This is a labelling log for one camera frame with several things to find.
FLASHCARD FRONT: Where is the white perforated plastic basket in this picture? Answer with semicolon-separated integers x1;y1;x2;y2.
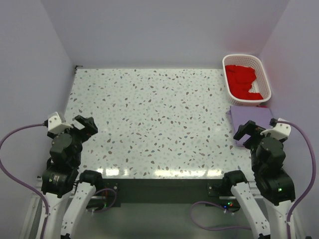
222;54;272;106

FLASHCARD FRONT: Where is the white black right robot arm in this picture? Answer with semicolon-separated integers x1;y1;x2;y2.
222;118;298;239

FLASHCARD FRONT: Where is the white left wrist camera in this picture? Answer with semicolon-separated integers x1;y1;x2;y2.
44;112;72;134

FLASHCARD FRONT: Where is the red t shirt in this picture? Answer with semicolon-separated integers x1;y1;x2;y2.
225;65;263;100

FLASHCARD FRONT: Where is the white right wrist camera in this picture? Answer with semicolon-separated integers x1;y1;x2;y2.
260;118;291;140

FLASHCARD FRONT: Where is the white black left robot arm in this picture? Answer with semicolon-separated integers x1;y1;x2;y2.
36;112;103;239

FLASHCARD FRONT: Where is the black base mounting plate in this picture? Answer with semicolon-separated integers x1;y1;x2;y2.
86;179;240;212

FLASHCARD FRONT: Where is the purple t shirt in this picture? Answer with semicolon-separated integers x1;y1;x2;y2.
226;106;273;135

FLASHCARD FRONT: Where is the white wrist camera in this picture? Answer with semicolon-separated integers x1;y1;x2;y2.
260;118;291;140
44;112;72;134

